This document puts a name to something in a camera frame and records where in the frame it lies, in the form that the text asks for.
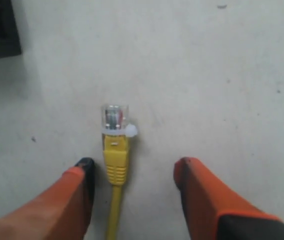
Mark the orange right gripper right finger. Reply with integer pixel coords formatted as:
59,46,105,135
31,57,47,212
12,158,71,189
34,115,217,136
173,157,284,240

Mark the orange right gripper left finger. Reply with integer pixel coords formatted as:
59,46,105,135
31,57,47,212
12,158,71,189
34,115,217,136
0,157,95,240

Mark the yellow ethernet cable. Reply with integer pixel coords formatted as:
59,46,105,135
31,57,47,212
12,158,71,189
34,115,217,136
100,103,138,240

